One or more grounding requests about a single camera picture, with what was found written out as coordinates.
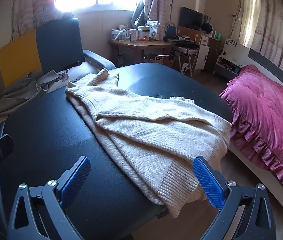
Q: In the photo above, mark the dark blue bag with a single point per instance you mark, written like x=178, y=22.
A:
x=170, y=32

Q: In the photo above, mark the wooden desk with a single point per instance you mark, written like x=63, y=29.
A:
x=141, y=45

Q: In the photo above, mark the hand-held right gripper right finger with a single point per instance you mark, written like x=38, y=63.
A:
x=209, y=185

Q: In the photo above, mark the white carton box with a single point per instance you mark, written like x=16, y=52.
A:
x=154, y=30

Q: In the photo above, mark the round tin can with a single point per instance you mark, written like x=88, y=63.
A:
x=143, y=32

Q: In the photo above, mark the white low shelf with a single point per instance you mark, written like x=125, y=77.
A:
x=227, y=66

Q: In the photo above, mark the colour block sofa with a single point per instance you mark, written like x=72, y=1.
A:
x=59, y=45

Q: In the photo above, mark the group of white containers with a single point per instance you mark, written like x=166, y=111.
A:
x=122, y=34

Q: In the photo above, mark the white power strip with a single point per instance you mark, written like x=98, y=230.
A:
x=184, y=68

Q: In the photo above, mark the beige knit sweater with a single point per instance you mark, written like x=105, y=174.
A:
x=144, y=130

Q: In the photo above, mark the small white cabinet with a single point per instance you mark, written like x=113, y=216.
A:
x=202, y=52

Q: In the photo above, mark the white board with flower stickers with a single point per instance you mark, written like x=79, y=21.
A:
x=230, y=48

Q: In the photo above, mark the black flat monitor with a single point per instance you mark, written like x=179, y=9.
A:
x=191, y=17

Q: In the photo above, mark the grey cloth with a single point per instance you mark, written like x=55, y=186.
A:
x=19, y=90

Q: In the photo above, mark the dark hanging cloth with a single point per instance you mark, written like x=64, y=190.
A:
x=138, y=15

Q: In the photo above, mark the white bed frame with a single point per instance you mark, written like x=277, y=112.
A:
x=269, y=62

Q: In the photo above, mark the pink ruffled bedspread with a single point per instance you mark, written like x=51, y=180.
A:
x=261, y=110

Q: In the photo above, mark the wooden chair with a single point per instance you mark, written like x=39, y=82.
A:
x=187, y=33

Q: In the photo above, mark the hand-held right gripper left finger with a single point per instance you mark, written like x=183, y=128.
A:
x=75, y=183

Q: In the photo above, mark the round white mirror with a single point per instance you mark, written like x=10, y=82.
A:
x=206, y=28

